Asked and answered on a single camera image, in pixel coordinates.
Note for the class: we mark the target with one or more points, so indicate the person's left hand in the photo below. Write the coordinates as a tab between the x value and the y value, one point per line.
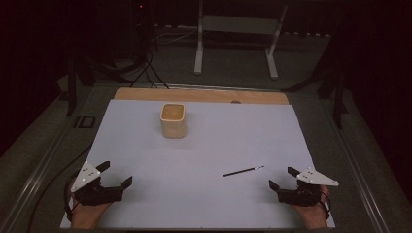
83	215

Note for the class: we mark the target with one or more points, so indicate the black rectangular floor frame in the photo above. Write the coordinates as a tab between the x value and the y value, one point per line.
85	122

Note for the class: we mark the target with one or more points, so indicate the black pencil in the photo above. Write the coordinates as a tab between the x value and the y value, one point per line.
243	171

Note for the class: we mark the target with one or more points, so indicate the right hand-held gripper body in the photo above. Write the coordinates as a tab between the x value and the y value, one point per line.
301	195

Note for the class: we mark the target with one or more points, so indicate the black tripod stand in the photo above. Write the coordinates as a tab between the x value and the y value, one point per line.
336	97
72	87

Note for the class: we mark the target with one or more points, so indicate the white metal stand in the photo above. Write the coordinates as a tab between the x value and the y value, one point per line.
239	24

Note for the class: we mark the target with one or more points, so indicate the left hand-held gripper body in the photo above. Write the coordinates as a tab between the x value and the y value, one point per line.
97	194

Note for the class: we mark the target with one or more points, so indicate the person's right hand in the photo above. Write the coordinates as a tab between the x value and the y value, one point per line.
313	216

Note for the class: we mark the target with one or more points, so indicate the beige square cup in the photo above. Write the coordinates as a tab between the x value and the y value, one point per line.
173	127

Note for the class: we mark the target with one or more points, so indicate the grey metal floor rail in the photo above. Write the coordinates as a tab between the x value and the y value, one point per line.
356	161
35	168

